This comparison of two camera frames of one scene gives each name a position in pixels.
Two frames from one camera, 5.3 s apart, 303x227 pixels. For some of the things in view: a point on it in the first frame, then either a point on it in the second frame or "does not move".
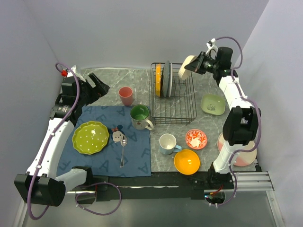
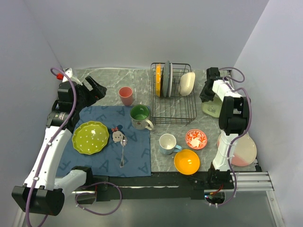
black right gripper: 196,65 to 205,98
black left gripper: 101,88 does not move
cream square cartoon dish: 183,73 to 187,82
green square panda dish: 213,104 does not move
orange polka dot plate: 158,80 does not move
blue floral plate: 165,78 does not move
